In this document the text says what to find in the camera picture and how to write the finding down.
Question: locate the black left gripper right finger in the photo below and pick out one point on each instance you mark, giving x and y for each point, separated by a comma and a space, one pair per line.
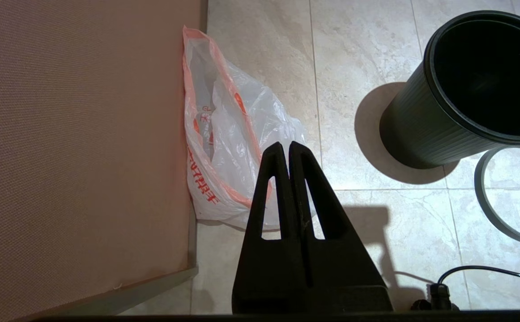
340, 264

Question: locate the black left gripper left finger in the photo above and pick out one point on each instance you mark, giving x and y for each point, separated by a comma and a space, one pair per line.
269, 268

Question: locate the white plastic bag orange trim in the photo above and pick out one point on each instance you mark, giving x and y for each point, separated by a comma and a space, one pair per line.
260, 116

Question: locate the black round trash bin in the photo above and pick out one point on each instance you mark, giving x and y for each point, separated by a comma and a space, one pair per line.
421, 134

